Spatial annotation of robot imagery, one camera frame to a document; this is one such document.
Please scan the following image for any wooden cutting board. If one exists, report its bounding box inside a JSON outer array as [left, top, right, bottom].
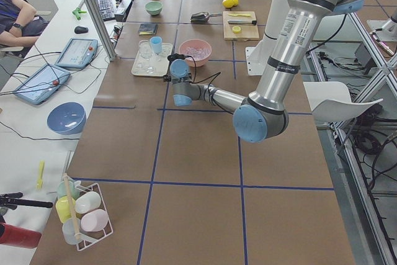
[[223, 11, 259, 40]]

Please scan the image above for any red bottle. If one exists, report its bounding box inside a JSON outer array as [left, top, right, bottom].
[[1, 223, 42, 249]]

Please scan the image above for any wooden rack handle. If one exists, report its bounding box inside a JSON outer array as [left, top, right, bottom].
[[63, 173, 81, 241]]

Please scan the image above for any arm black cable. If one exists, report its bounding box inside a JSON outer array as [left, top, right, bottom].
[[182, 55, 223, 104]]

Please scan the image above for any green plastic cup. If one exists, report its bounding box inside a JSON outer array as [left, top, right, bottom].
[[56, 180, 80, 200]]

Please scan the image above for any cream bear tray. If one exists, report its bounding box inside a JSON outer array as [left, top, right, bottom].
[[131, 43, 174, 77]]

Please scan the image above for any pink bowl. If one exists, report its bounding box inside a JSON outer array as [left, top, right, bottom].
[[178, 39, 212, 67]]

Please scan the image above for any yellow plastic cup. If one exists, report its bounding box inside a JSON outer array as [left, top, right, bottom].
[[55, 195, 71, 223]]

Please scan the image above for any grey folded cloth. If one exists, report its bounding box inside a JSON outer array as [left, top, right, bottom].
[[138, 23, 158, 36]]

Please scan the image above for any pink plastic cup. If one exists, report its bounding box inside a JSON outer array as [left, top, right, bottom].
[[81, 209, 109, 232]]

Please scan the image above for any teach pendant far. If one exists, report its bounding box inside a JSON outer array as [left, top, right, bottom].
[[55, 38, 99, 69]]

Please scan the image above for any teach pendant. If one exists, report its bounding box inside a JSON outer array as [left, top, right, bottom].
[[55, 38, 99, 69], [12, 64, 71, 105]]

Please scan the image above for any black computer mouse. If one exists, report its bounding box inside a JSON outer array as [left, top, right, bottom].
[[74, 25, 89, 34]]

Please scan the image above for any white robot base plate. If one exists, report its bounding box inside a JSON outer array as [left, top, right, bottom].
[[245, 45, 272, 76]]

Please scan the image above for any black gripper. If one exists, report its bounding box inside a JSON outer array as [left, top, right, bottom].
[[167, 53, 186, 61]]

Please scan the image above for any metal ice scoop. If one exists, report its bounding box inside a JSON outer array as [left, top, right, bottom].
[[190, 12, 223, 24]]

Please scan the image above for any white chair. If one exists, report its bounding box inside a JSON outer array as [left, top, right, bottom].
[[303, 81, 383, 122]]

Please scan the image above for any clear plastic cup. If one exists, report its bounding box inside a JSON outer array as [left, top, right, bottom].
[[62, 218, 82, 245]]

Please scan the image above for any lemon slice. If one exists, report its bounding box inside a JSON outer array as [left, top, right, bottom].
[[232, 25, 242, 34]]

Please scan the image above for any metal rod black tip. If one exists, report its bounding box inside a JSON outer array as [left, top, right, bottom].
[[227, 20, 257, 25]]

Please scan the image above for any blue bowl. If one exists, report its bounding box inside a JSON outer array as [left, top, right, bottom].
[[47, 102, 87, 135]]

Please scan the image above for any yellow plastic fork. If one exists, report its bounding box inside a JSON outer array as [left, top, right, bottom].
[[36, 161, 45, 191]]

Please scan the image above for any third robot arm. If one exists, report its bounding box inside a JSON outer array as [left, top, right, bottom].
[[367, 11, 396, 37]]

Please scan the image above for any teach pendant near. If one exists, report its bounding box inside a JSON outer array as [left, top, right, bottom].
[[12, 64, 71, 105]]

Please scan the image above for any seated person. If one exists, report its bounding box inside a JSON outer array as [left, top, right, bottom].
[[1, 0, 49, 48]]

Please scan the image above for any black tripod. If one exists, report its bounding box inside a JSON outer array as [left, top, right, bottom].
[[1, 192, 53, 216]]

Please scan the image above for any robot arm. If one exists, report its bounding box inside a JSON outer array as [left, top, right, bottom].
[[164, 0, 364, 143]]

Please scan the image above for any blue plastic cup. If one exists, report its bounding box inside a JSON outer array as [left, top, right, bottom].
[[149, 36, 163, 55]]

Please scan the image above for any white wire cup rack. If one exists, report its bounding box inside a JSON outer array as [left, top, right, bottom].
[[62, 175, 114, 251]]

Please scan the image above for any yellow plastic knife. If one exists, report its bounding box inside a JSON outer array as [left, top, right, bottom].
[[228, 13, 251, 17]]

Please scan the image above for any clear ice cubes pile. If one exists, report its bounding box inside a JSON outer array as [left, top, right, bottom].
[[186, 47, 211, 60]]

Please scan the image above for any aluminium frame post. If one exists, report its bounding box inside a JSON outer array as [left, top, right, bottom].
[[84, 0, 117, 61]]

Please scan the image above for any black keyboard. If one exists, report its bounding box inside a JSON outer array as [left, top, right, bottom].
[[96, 0, 116, 21]]

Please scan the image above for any clear wine glass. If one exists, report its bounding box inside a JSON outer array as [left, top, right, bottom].
[[138, 40, 153, 65]]

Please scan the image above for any green bowl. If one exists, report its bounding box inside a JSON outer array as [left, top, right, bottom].
[[145, 1, 163, 16]]

